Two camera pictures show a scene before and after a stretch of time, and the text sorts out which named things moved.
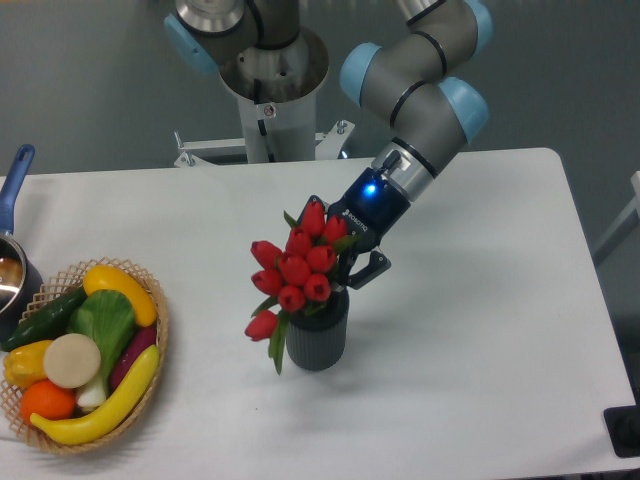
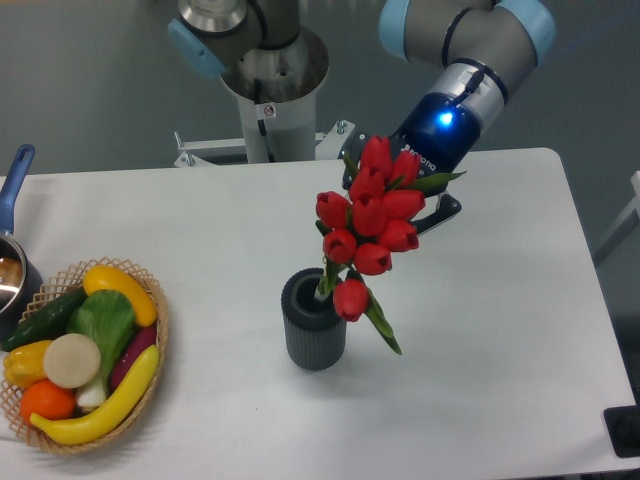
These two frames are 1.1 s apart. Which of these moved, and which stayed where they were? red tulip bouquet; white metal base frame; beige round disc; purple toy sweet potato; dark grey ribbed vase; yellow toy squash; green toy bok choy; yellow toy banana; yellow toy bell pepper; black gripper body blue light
Moved: black gripper body blue light; red tulip bouquet
Stayed: purple toy sweet potato; green toy bok choy; dark grey ribbed vase; white metal base frame; yellow toy squash; beige round disc; yellow toy banana; yellow toy bell pepper
